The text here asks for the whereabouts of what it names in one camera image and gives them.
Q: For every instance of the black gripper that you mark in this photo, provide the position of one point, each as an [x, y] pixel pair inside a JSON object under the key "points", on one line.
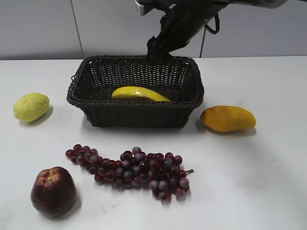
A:
{"points": [[181, 24]]}

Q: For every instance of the yellow banana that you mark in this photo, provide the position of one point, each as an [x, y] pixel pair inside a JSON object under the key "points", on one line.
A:
{"points": [[134, 93]]}

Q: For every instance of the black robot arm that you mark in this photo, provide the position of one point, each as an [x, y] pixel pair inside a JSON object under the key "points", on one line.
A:
{"points": [[146, 6]]}

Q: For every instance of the black woven basket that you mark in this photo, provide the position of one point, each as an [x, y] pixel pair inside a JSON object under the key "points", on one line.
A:
{"points": [[178, 79]]}

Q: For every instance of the orange mango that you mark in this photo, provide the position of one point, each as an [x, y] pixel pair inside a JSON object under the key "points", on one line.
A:
{"points": [[225, 118]]}

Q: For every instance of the bunch of purple grapes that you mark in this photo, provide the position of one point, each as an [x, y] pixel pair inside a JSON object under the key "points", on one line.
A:
{"points": [[160, 173]]}

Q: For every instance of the yellow-green lemon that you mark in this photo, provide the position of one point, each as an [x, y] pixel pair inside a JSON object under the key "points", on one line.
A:
{"points": [[31, 107]]}

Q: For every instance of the dark red apple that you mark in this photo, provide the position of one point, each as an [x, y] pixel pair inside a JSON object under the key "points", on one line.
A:
{"points": [[54, 192]]}

